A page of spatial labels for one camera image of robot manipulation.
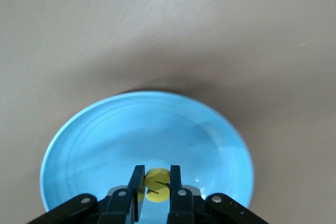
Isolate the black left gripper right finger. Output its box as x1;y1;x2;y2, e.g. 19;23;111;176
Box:
167;165;269;224

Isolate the yellow foam letter s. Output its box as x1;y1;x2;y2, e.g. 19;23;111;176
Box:
144;167;171;203

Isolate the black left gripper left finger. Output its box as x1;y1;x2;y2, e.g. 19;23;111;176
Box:
26;165;146;224

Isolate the brown table cover sheet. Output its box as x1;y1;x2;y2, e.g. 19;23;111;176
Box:
0;0;336;224

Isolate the blue round plate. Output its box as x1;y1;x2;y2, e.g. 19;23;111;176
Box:
39;91;255;224

